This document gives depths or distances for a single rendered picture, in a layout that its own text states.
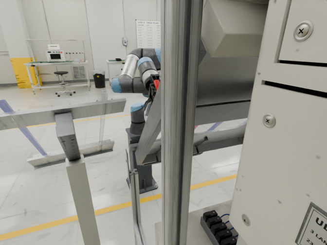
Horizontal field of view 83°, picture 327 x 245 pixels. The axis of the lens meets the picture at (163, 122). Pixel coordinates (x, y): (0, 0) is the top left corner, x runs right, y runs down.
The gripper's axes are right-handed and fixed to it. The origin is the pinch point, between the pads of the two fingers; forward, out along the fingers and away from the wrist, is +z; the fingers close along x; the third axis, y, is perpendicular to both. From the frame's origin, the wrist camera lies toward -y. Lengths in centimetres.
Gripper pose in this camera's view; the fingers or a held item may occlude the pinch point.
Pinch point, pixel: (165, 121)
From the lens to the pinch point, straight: 70.1
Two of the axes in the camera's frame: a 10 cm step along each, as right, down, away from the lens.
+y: 1.6, -6.3, -7.6
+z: 2.9, 7.7, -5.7
